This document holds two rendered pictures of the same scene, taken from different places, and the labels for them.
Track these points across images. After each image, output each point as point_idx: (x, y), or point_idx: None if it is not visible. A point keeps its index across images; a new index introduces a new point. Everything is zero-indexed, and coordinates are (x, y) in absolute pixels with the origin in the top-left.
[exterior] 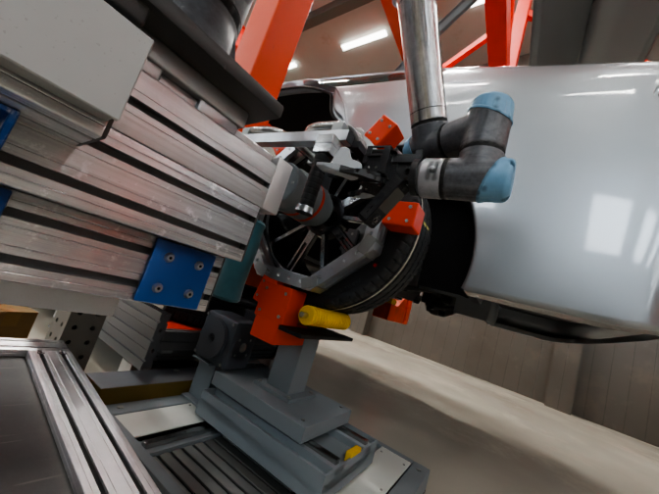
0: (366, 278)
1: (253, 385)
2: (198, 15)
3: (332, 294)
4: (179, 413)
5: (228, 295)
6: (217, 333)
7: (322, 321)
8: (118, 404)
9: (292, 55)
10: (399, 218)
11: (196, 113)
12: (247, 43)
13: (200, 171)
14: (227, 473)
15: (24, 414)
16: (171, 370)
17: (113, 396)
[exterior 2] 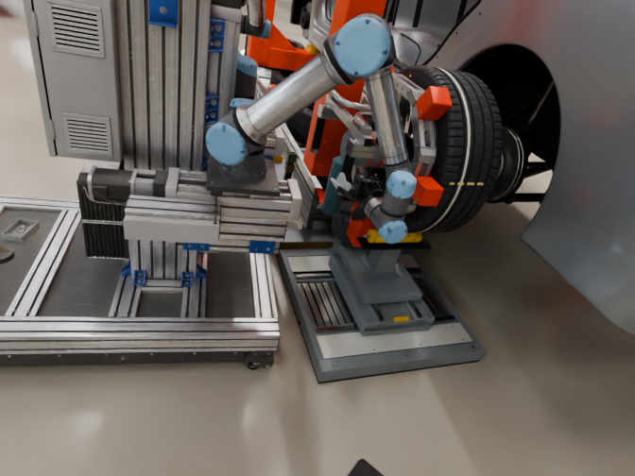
0: (408, 222)
1: (357, 260)
2: (239, 170)
3: None
4: (320, 262)
5: (328, 212)
6: (338, 221)
7: (382, 241)
8: (290, 249)
9: None
10: (415, 195)
11: (248, 200)
12: None
13: (256, 217)
14: (331, 302)
15: (243, 260)
16: (323, 231)
17: (287, 246)
